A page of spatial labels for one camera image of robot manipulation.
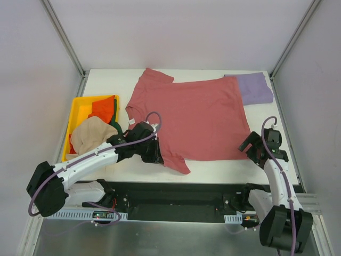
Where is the pink t-shirt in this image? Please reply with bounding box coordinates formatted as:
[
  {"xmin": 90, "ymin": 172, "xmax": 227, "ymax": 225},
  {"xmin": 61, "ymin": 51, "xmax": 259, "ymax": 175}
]
[{"xmin": 126, "ymin": 68, "xmax": 250, "ymax": 174}]

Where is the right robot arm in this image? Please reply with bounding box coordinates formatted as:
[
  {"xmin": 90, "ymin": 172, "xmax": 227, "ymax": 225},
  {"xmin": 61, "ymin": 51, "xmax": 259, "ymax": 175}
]
[{"xmin": 237, "ymin": 129, "xmax": 313, "ymax": 254}]

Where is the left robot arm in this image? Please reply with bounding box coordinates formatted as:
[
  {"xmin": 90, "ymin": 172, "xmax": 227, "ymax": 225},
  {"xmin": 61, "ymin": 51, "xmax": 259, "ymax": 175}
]
[{"xmin": 26, "ymin": 121, "xmax": 163, "ymax": 217}]

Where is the green t-shirt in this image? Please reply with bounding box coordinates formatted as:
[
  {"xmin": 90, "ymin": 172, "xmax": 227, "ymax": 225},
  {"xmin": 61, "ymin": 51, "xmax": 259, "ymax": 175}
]
[{"xmin": 109, "ymin": 98, "xmax": 123, "ymax": 134}]

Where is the orange t-shirt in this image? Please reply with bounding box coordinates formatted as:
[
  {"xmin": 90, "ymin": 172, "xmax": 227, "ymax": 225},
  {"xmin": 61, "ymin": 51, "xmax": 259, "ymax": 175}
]
[{"xmin": 68, "ymin": 96, "xmax": 116, "ymax": 155}]

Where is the folded lavender t-shirt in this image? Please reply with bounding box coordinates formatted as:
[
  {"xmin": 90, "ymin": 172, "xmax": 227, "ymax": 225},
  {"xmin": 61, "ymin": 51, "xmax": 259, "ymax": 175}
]
[{"xmin": 224, "ymin": 73, "xmax": 274, "ymax": 106}]

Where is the beige t-shirt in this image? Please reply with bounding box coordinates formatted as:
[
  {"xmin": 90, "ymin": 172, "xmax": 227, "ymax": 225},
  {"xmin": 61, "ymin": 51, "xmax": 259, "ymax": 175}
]
[{"xmin": 70, "ymin": 116, "xmax": 118, "ymax": 159}]

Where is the yellow plastic bin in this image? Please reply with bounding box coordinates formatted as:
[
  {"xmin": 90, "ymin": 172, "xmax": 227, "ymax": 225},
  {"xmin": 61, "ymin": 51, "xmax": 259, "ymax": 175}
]
[{"xmin": 61, "ymin": 94, "xmax": 121, "ymax": 162}]

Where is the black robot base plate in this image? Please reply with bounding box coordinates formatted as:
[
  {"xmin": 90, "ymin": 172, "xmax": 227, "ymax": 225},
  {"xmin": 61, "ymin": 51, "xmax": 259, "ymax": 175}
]
[{"xmin": 81, "ymin": 181, "xmax": 277, "ymax": 223}]

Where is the white left cable duct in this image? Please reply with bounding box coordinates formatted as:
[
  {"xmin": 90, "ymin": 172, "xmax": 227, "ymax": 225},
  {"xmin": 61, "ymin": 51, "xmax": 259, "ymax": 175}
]
[{"xmin": 46, "ymin": 209, "xmax": 128, "ymax": 222}]

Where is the white cable duct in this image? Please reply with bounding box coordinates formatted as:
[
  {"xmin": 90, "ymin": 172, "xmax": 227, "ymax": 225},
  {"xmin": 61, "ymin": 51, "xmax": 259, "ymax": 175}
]
[
  {"xmin": 224, "ymin": 214, "xmax": 243, "ymax": 225},
  {"xmin": 46, "ymin": 209, "xmax": 128, "ymax": 222}
]

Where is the white right cable duct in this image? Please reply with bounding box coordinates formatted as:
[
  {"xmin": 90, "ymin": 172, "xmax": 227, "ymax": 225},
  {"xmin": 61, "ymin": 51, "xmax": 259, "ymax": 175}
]
[{"xmin": 224, "ymin": 214, "xmax": 243, "ymax": 225}]

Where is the left aluminium frame post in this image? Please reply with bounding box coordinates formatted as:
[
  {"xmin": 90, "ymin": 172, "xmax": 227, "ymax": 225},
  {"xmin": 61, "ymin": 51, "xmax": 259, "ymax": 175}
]
[{"xmin": 39, "ymin": 0, "xmax": 90, "ymax": 79}]

